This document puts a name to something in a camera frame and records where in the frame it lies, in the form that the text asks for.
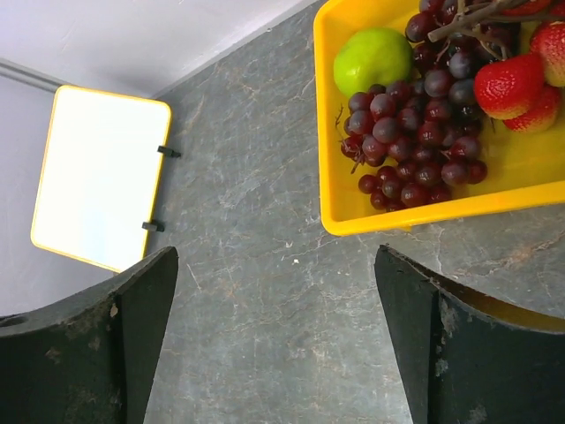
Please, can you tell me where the dark purple grape bunch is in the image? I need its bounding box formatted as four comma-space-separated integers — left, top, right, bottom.
334, 0, 522, 212

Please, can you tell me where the yellow plastic fruit tray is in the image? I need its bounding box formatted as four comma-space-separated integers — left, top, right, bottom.
313, 1, 564, 236

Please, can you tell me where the black whiteboard foot clip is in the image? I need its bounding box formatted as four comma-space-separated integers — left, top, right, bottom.
142, 220, 165, 232
157, 146, 182, 158

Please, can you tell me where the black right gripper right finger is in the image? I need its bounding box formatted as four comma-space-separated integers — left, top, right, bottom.
374, 246, 564, 423

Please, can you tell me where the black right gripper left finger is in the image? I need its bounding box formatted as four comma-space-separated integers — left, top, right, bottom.
1, 246, 178, 423

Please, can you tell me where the red strawberry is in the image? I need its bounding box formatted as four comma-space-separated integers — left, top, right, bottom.
530, 21, 565, 87
474, 54, 545, 120
503, 86, 561, 133

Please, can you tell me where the yellow-framed whiteboard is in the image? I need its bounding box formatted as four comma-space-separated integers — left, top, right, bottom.
30, 85, 172, 272

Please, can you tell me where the green apple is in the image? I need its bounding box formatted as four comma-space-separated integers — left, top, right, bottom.
333, 27, 412, 97

